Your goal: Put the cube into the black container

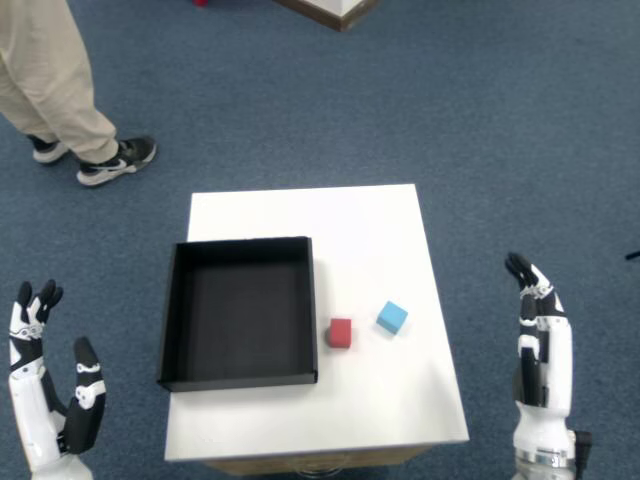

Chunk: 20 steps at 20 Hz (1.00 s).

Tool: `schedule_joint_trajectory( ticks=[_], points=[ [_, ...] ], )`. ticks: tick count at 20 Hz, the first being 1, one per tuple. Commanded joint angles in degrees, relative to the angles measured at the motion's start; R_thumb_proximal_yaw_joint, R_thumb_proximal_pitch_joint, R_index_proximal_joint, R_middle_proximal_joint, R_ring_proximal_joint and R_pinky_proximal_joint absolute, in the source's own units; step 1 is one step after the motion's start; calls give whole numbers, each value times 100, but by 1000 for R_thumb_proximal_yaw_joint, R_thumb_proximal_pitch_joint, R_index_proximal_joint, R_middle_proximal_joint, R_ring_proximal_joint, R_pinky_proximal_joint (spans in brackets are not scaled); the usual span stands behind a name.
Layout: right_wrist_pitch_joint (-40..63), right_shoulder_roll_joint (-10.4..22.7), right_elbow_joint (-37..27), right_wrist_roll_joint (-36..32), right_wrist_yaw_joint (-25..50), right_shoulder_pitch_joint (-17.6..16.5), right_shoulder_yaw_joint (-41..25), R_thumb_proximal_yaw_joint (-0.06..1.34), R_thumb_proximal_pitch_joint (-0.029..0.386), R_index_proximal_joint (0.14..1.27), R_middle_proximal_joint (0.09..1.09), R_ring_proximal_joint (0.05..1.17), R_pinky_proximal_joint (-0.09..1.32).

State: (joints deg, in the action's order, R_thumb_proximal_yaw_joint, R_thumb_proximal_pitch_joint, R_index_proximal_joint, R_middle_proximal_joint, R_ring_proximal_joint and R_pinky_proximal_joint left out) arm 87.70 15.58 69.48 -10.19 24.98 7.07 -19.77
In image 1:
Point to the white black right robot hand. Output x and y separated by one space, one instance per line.
552 350

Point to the beige trousers of person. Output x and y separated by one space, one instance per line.
45 75

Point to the black white sneaker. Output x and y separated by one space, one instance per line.
117 162
47 150

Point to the black object at picture edge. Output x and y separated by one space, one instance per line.
633 254

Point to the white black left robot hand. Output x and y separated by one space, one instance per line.
30 400

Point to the white table with wooden base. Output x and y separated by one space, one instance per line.
380 400

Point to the white board with wooden edge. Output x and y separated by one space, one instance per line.
330 10

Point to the blue cube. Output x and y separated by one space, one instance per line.
392 318

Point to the black open cardboard box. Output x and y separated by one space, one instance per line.
240 320

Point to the red cube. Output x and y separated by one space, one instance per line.
341 332

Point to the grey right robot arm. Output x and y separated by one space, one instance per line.
542 467

